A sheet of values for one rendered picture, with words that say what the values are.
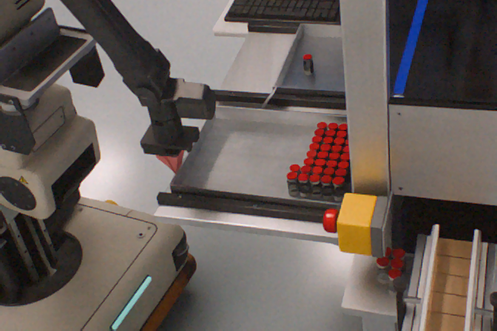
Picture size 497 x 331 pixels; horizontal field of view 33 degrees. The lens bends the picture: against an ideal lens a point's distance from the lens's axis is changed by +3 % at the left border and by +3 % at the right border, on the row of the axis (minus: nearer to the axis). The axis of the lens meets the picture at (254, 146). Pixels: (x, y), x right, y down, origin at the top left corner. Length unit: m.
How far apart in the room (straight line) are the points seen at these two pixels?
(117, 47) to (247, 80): 0.56
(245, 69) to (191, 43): 1.82
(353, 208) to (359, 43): 0.28
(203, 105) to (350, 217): 0.36
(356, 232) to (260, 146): 0.45
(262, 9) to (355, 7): 1.11
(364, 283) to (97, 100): 2.27
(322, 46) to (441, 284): 0.80
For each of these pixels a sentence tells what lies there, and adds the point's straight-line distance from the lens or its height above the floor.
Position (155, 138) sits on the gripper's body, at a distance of 1.57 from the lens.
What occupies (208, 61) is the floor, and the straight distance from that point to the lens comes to 3.59.
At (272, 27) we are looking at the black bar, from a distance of 2.03.
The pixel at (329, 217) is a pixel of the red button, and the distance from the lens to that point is 1.34.
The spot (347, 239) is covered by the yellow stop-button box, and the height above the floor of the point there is 1.00.
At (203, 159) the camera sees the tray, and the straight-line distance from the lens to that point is 1.68.
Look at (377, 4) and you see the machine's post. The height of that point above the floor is 1.37.
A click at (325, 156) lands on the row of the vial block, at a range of 1.58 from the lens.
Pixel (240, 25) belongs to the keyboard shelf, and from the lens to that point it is 2.24.
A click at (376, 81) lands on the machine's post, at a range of 1.22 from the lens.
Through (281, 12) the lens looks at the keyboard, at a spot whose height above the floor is 0.83.
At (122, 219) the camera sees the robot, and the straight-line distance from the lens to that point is 2.50.
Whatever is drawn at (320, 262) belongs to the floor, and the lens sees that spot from 2.63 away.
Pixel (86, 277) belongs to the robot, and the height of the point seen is 0.28.
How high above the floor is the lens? 1.96
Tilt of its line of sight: 40 degrees down
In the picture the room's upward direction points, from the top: 9 degrees counter-clockwise
